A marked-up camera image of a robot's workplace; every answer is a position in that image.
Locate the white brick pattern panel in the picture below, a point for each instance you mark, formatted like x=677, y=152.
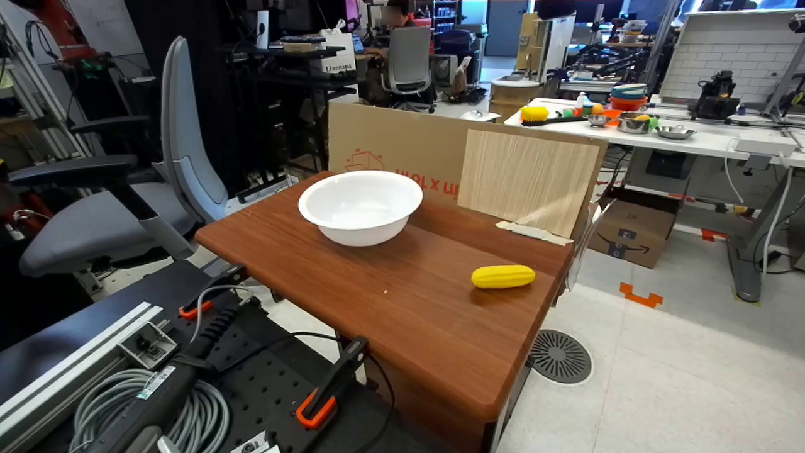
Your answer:
x=729, y=56

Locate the white cardboard box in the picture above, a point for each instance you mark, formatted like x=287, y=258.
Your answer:
x=336, y=53

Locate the stack of coloured bowls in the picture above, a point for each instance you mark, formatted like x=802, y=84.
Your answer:
x=628, y=97

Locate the grey mesh office chair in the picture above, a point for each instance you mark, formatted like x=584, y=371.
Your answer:
x=407, y=66

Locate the strip of tape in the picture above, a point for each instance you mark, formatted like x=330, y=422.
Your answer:
x=533, y=232

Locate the white bowl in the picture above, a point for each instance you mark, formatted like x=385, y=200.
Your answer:
x=360, y=204

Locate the black machine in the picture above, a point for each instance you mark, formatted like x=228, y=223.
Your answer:
x=716, y=97

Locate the white desk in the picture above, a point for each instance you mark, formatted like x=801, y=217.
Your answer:
x=723, y=151

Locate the person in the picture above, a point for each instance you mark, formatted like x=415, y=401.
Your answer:
x=393, y=25

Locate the round floor vent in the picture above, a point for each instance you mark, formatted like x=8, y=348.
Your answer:
x=560, y=357

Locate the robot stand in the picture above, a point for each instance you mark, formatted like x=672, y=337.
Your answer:
x=126, y=365

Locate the small metal bowl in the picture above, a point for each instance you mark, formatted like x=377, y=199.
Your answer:
x=597, y=120

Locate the yellow brush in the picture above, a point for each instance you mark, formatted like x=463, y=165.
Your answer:
x=536, y=115

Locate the yellow toy corn cob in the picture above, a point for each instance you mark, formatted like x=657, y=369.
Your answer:
x=502, y=277

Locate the black and orange clamp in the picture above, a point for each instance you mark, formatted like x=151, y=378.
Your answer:
x=210, y=296
x=327, y=390

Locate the metal pot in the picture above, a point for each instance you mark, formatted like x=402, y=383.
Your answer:
x=632, y=124

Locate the large cardboard sheet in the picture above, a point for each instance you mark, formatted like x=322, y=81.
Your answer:
x=390, y=148

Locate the light wooden board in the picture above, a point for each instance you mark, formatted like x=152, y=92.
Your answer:
x=525, y=179

